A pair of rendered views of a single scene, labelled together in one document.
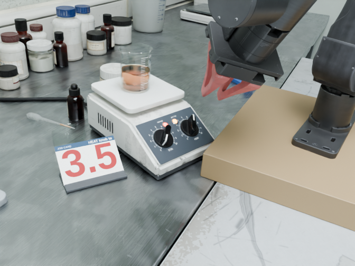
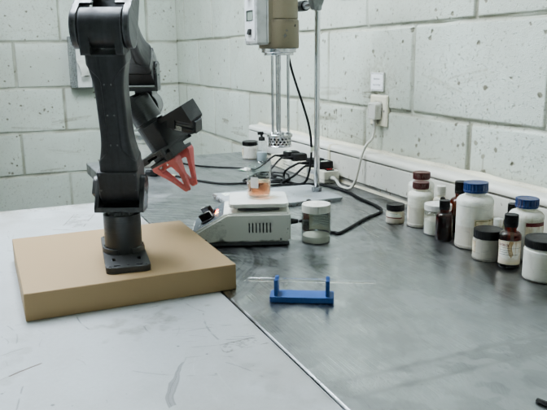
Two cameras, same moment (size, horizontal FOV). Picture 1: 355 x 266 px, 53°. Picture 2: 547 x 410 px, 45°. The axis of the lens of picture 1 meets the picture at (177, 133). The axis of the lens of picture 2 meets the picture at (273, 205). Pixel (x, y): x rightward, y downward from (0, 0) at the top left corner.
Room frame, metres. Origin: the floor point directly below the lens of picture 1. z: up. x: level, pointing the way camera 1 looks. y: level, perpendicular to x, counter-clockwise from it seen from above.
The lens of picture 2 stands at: (1.49, -0.90, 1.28)
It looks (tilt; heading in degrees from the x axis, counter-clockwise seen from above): 13 degrees down; 132
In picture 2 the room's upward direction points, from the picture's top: 1 degrees counter-clockwise
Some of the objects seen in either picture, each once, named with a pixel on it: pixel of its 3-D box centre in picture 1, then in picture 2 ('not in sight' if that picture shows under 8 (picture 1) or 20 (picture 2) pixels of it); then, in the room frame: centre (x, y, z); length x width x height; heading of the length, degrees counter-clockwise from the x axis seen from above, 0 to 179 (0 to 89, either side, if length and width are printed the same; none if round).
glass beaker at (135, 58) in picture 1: (133, 67); (258, 179); (0.56, 0.08, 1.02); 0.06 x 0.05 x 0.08; 140
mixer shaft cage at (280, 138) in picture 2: not in sight; (279, 98); (0.33, 0.40, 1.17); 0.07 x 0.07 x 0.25
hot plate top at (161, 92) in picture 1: (138, 90); (258, 199); (0.56, 0.07, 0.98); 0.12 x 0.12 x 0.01; 45
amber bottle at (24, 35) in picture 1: (23, 41); (460, 206); (0.85, 0.40, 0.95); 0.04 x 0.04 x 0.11
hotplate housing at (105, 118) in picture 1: (146, 119); (246, 220); (0.54, 0.06, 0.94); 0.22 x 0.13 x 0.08; 45
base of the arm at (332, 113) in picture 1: (334, 107); (123, 233); (0.56, -0.26, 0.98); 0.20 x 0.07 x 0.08; 149
